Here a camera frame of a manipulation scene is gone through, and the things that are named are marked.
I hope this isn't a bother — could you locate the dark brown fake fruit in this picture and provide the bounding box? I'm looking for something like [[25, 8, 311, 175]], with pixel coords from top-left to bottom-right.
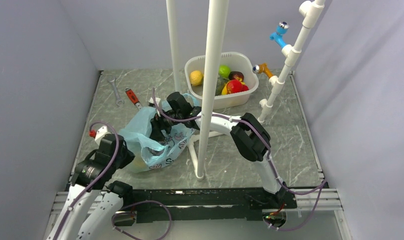
[[228, 71, 244, 82]]

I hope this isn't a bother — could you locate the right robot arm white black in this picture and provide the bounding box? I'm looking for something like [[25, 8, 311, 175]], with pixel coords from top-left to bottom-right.
[[149, 92, 286, 208]]

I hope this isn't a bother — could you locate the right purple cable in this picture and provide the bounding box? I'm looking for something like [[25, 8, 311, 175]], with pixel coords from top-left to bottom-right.
[[151, 88, 328, 233]]

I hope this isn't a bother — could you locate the red fake apple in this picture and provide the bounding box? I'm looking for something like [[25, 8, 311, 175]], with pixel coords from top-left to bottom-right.
[[242, 85, 249, 92]]

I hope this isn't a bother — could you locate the light blue plastic bag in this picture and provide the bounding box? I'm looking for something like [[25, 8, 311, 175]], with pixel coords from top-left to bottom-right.
[[119, 92, 201, 173]]

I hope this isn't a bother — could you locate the yellow fake lemon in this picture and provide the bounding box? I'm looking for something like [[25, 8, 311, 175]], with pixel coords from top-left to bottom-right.
[[189, 70, 204, 86]]

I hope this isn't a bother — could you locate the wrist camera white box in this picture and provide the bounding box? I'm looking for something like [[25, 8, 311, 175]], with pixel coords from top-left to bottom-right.
[[88, 125, 111, 145], [148, 97, 162, 116]]

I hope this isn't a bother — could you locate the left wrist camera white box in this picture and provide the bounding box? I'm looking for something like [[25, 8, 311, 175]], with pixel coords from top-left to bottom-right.
[[88, 125, 111, 145]]

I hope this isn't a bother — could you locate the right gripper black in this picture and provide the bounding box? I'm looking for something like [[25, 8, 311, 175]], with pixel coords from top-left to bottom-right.
[[148, 107, 183, 144]]

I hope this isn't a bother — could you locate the white plastic basket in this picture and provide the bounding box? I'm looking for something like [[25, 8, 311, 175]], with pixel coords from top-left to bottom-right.
[[184, 51, 259, 110]]

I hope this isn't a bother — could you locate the blue toy faucet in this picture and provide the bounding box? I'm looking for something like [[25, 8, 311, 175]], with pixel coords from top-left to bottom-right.
[[270, 21, 289, 49]]

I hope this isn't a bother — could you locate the orange toy faucet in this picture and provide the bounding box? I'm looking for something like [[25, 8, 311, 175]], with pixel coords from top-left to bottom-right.
[[252, 63, 274, 78]]

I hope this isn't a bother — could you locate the silver open-end wrench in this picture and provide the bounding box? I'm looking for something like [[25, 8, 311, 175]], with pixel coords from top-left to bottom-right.
[[108, 77, 124, 106]]

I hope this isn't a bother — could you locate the green netted fake melon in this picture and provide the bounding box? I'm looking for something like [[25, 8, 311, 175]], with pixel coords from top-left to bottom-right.
[[215, 76, 229, 96]]

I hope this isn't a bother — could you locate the white PVC pipe frame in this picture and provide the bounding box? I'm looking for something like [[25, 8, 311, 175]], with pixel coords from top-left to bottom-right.
[[165, 0, 326, 181]]

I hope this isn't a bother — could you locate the pink fake peach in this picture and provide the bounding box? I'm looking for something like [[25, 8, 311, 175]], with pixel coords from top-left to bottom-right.
[[226, 79, 243, 94]]

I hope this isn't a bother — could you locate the red handled adjustable wrench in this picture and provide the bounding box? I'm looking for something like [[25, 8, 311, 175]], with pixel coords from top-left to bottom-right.
[[125, 87, 143, 110]]

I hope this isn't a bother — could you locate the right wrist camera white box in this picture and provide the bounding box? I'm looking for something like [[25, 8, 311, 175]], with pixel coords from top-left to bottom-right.
[[148, 97, 162, 116]]

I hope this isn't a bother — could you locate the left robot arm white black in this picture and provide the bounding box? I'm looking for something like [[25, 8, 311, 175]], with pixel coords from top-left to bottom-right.
[[47, 133, 135, 240]]

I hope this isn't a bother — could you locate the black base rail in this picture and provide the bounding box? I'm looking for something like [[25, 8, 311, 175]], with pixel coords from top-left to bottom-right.
[[113, 187, 297, 227]]

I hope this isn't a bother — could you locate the green fake fruit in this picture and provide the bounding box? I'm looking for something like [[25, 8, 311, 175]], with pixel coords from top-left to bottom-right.
[[218, 65, 231, 79]]

